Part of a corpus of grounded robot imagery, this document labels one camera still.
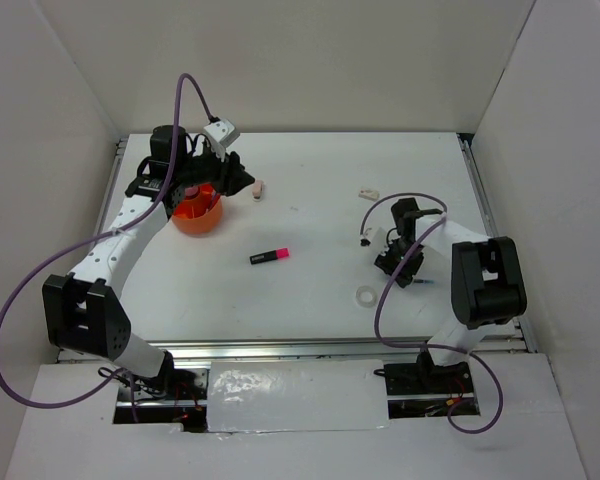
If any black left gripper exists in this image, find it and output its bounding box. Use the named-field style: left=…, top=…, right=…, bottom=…
left=176, top=141, right=256, bottom=198

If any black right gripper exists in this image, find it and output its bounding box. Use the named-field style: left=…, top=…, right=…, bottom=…
left=375, top=238, right=425, bottom=289

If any red pen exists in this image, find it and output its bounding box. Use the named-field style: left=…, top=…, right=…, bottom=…
left=208, top=192, right=219, bottom=211

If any pink highlighter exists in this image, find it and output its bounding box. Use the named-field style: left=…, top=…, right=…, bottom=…
left=249, top=248, right=290, bottom=265

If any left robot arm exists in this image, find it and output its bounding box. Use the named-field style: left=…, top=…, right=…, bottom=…
left=42, top=119, right=255, bottom=399

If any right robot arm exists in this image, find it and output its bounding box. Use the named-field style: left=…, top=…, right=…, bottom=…
left=374, top=193, right=527, bottom=392

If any pink eraser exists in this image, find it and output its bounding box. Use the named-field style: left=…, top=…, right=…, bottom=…
left=252, top=180, right=265, bottom=202

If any clear tape roll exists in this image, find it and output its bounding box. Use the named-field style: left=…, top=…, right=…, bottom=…
left=355, top=285, right=378, bottom=308

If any orange round organizer container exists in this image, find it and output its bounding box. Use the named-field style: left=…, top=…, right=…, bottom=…
left=171, top=183, right=224, bottom=236

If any small white eraser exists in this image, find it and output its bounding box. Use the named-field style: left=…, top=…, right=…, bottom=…
left=358, top=188, right=380, bottom=202

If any white foil cover sheet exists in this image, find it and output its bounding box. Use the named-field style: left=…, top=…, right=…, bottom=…
left=207, top=360, right=389, bottom=433

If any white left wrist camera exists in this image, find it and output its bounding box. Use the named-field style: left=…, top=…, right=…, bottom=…
left=202, top=118, right=240, bottom=161

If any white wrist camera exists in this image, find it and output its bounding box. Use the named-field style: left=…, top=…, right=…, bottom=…
left=202, top=118, right=240, bottom=161
left=360, top=233, right=372, bottom=247

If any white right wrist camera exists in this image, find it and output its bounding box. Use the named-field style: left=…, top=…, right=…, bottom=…
left=360, top=233, right=372, bottom=247

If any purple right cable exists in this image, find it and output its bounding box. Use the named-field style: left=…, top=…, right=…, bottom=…
left=360, top=192, right=505, bottom=435

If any purple cable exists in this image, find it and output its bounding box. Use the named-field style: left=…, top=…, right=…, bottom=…
left=360, top=192, right=505, bottom=435
left=0, top=72, right=216, bottom=424

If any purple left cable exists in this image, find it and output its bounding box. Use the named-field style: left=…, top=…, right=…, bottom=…
left=0, top=72, right=216, bottom=424

